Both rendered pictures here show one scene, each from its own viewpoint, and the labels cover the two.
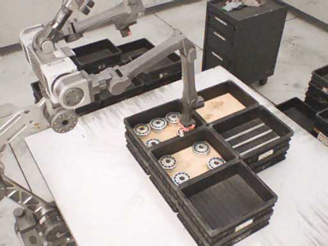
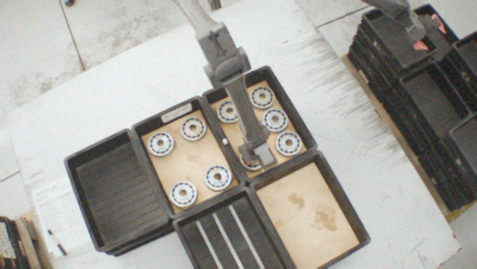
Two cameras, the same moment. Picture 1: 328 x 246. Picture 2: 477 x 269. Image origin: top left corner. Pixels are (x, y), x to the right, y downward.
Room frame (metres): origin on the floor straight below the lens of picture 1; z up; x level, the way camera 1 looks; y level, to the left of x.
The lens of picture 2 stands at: (1.66, -0.64, 2.35)
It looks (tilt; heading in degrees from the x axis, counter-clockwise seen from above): 68 degrees down; 94
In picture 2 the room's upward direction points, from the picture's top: straight up
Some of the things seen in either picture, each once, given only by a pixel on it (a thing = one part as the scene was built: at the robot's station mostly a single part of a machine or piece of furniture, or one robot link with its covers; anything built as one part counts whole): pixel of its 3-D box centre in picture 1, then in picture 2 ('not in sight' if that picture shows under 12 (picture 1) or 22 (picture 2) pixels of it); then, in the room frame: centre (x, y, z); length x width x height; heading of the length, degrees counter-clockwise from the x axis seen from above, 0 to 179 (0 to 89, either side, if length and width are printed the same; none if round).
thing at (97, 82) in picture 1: (94, 83); not in sight; (1.35, 0.29, 1.45); 0.09 x 0.08 x 0.12; 32
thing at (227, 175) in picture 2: (201, 147); (217, 176); (1.56, -0.22, 0.86); 0.10 x 0.10 x 0.01
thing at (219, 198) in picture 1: (225, 200); (117, 192); (1.18, -0.31, 0.87); 0.40 x 0.30 x 0.11; 120
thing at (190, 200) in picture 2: (216, 163); (183, 193); (1.43, -0.29, 0.86); 0.10 x 0.10 x 0.01
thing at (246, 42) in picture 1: (241, 46); not in sight; (3.37, -0.78, 0.45); 0.60 x 0.45 x 0.90; 122
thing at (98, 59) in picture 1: (97, 71); (470, 79); (3.04, 0.61, 0.37); 0.40 x 0.30 x 0.45; 122
